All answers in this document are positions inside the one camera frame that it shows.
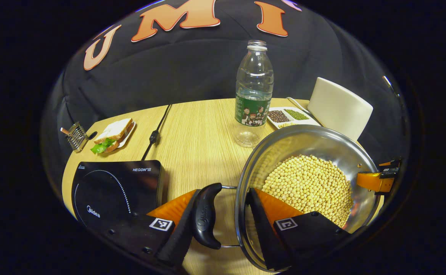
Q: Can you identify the sandwich with lettuce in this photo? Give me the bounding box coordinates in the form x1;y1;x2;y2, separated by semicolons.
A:
90;118;135;154

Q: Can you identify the clear plastic water bottle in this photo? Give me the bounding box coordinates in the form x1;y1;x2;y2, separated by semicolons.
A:
233;39;275;148

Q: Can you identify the pile of red beans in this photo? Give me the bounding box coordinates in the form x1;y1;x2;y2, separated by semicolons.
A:
269;110;290;123

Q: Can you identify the pile of yellow soybeans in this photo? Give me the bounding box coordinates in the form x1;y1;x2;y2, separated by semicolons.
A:
261;154;354;228

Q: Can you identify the black induction cooktop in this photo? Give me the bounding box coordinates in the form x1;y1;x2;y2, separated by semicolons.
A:
71;160;166;230

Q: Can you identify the white toaster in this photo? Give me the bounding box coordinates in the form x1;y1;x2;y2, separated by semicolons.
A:
308;77;374;142

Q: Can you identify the black power cable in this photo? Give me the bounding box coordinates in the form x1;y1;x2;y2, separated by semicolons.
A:
141;103;173;161

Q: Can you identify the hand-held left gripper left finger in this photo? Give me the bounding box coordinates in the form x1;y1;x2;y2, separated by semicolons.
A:
93;189;201;268

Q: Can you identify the steel pot with black handle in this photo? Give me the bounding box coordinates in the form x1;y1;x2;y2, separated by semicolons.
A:
192;124;383;272

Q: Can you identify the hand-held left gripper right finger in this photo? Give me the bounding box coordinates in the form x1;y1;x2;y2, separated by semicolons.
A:
246;187;351;271

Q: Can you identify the black backdrop cloth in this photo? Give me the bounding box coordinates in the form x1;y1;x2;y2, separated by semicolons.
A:
42;0;410;161

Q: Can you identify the pile of green beans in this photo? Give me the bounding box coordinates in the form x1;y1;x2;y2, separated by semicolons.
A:
284;109;309;121

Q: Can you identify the white divided dish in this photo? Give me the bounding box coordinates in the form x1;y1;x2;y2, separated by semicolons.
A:
267;107;321;131

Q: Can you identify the wire and glass holder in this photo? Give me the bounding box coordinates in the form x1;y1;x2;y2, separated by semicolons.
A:
60;121;90;152

